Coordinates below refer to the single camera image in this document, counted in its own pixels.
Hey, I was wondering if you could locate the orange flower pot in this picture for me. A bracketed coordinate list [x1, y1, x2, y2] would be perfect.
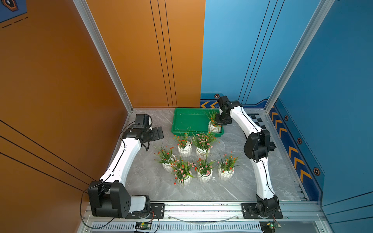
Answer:
[218, 154, 238, 181]
[207, 109, 221, 133]

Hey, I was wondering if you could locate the pink flower pot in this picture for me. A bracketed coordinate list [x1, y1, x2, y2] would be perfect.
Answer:
[171, 156, 196, 186]
[193, 158, 217, 183]
[192, 132, 217, 159]

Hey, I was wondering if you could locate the red flower pot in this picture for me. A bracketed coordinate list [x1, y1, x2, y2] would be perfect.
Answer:
[157, 145, 176, 172]
[174, 131, 192, 158]

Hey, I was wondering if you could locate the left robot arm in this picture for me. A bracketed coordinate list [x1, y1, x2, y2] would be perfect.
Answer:
[87, 114, 164, 218]

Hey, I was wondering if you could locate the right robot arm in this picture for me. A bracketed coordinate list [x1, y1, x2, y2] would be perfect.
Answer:
[216, 96, 283, 219]

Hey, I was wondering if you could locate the green plastic storage tray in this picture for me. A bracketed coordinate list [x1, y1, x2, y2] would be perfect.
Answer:
[171, 108, 219, 136]

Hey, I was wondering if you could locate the black white chessboard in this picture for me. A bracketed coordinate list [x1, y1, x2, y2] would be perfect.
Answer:
[248, 113, 267, 130]

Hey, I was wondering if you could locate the left green circuit board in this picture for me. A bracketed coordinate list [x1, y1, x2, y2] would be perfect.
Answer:
[134, 222, 152, 232]

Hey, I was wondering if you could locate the right circuit board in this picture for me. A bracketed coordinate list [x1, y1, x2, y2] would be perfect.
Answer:
[260, 222, 282, 233]

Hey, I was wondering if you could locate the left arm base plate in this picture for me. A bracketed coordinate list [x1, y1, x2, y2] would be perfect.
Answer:
[125, 203, 165, 220]

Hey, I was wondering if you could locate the aluminium front rail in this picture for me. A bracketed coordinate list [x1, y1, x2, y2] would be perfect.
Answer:
[83, 200, 327, 222]

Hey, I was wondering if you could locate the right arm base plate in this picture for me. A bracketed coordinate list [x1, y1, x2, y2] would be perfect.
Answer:
[241, 203, 284, 219]

